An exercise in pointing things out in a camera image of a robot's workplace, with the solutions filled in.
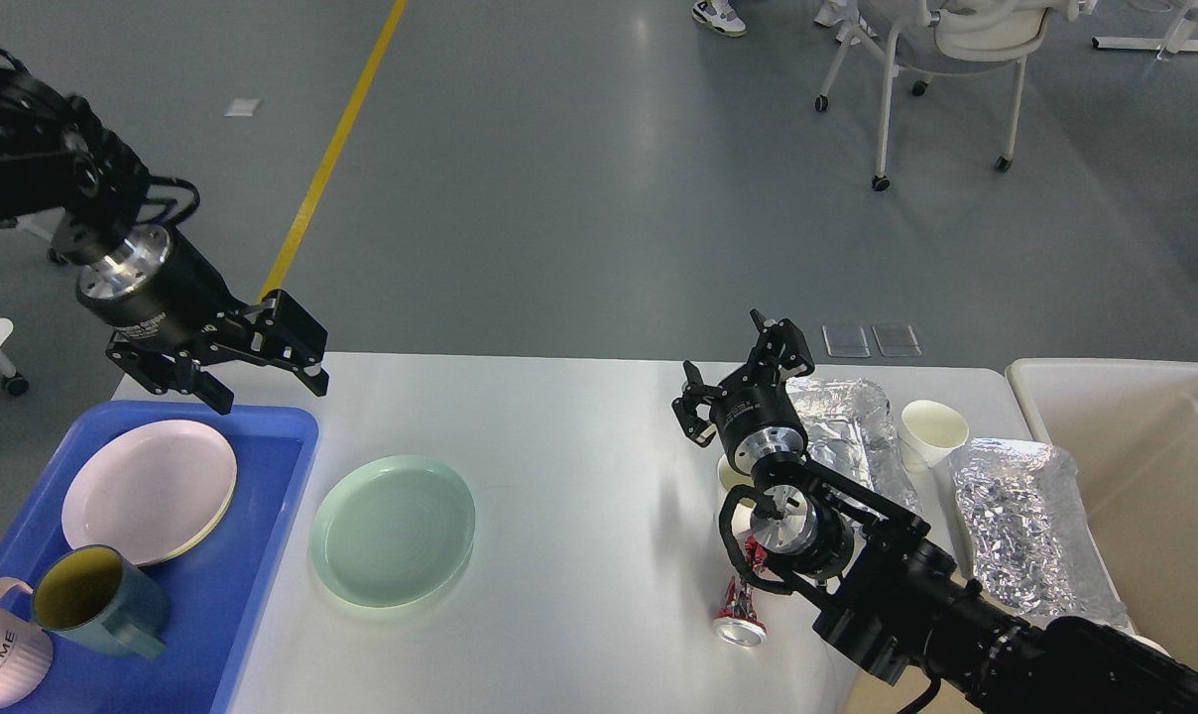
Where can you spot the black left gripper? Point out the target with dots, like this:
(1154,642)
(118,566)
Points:
(161,299)

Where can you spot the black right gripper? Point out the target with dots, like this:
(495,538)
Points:
(754,418)

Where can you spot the light green plate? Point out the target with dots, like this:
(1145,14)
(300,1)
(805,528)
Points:
(393,531)

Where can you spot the teal mug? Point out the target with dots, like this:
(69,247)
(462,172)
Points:
(94,597)

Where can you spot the white paper cup under arm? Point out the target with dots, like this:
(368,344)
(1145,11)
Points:
(728,481)

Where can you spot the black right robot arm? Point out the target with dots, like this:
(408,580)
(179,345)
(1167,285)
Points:
(885,594)

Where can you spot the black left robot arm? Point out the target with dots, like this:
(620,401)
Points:
(55,153)

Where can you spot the floor socket cover left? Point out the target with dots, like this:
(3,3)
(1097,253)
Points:
(846,341)

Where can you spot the floor socket cover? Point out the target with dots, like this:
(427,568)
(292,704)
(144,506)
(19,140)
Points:
(846,341)
(897,340)

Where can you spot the pink plate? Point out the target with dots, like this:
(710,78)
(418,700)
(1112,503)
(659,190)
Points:
(153,492)

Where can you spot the floor socket cover right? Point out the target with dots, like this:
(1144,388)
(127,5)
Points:
(897,340)

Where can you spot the white paper cup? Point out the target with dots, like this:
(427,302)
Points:
(928,433)

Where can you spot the white chair leg with caster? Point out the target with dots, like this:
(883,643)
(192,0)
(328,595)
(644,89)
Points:
(30,225)

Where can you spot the crushed red soda can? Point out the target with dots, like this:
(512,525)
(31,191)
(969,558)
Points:
(736,621)

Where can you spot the blue plastic tray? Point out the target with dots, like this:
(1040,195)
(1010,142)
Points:
(217,589)

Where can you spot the crumpled aluminium foil tray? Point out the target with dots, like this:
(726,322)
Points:
(1027,534)

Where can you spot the pink HOME mug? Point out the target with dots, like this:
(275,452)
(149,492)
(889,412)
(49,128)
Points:
(26,652)

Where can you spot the white sneaker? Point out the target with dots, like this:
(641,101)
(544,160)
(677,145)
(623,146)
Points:
(719,17)

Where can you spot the white office chair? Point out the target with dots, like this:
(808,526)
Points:
(947,38)

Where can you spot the beige plastic bin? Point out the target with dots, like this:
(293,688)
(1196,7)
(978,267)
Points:
(1132,428)

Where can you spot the white frame base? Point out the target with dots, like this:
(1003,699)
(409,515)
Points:
(1177,39)

